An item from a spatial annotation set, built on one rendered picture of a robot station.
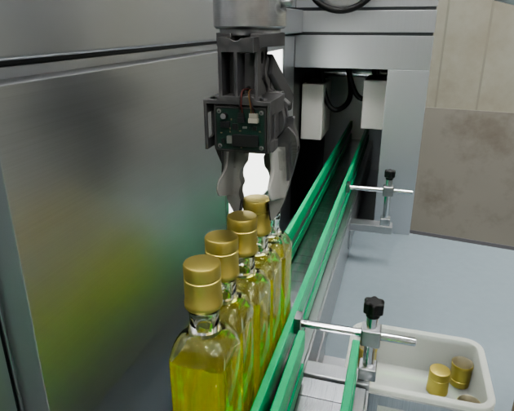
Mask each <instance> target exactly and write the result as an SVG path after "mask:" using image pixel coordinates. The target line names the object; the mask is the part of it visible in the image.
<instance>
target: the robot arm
mask: <svg viewBox="0 0 514 411"><path fill-rule="evenodd" d="M494 1H497V2H503V3H506V4H511V5H514V0H494ZM292 5H293V0H213V19H214V27H215V28H216V29H219V33H216V41H217V47H218V74H219V93H218V94H216V95H212V96H210V97H208V98H205V99H203V107H204V126H205V145H206V149H209V148H211V147H212V146H215V149H216V152H217V154H218V156H219V159H220V161H221V164H222V170H221V176H220V177H219V180H218V182H217V188H216V192H217V194H218V196H220V197H222V196H227V198H228V203H229V205H230V206H231V208H232V210H233V211H237V210H242V209H243V198H244V193H243V185H244V183H245V178H244V174H243V170H244V167H245V165H246V163H247V162H248V159H249V153H259V154H265V155H264V166H265V168H266V169H267V170H268V173H269V181H268V198H269V203H268V212H269V220H274V219H275V218H276V216H277V214H278V213H279V211H280V210H281V208H282V206H283V204H284V201H285V199H286V194H287V192H288V188H289V186H290V181H291V178H292V175H293V173H294V169H295V164H296V162H297V158H298V155H299V134H298V131H297V128H296V125H295V119H296V117H295V116H290V117H289V113H288V111H290V110H291V109H292V103H293V96H294V95H293V92H292V90H291V89H290V87H289V85H288V83H287V81H286V79H285V77H284V75H283V73H282V71H281V69H280V67H279V65H278V63H277V61H276V60H275V58H274V56H273V55H272V54H268V47H270V46H284V45H285V33H281V29H284V28H285V27H286V15H287V10H286V8H287V7H291V6H292ZM208 112H211V132H212V135H210V136H209V127H208Z"/></svg>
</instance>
